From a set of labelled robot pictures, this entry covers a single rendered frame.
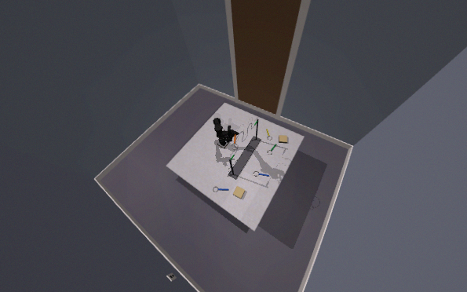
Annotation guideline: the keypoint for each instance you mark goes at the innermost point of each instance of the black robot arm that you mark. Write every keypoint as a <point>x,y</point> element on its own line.
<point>218,128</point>

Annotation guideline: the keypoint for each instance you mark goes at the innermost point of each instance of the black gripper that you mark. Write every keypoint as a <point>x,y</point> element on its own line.
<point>231,133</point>

